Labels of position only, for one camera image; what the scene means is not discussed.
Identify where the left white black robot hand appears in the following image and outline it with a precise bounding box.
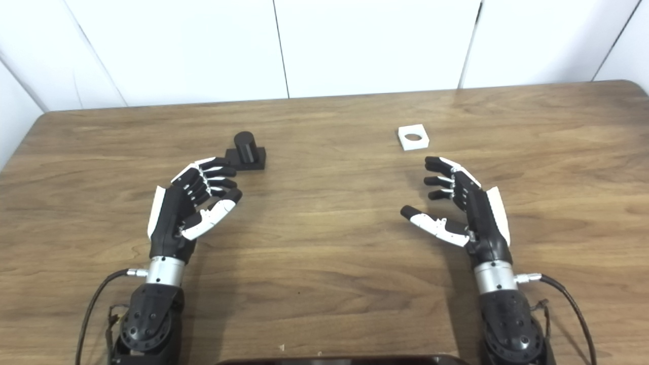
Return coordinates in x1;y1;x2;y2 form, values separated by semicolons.
146;156;243;287

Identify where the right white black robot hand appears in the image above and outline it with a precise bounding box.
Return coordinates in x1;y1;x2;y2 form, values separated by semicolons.
401;156;519;296

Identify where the black peg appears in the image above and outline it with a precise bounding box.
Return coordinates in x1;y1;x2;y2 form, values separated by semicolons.
225;131;267;171

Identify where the white square piece with hole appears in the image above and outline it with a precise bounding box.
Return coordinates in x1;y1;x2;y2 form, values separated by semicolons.
398;124;430;152

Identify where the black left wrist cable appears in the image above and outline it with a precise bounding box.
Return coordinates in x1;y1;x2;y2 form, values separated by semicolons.
75;269;149;365

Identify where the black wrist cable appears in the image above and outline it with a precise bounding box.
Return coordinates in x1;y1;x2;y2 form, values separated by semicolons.
515;273;598;365
75;269;149;365

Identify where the thin right arm wire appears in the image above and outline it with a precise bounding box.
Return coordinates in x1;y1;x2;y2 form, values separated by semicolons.
531;299;552;345

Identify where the thin arm wire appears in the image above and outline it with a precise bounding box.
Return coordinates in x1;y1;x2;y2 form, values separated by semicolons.
531;299;552;345
105;304;128;355

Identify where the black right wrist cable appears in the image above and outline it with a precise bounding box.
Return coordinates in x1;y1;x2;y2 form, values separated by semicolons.
515;273;598;365

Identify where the thin left arm wire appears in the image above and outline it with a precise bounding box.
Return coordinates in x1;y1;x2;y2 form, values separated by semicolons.
105;304;128;355

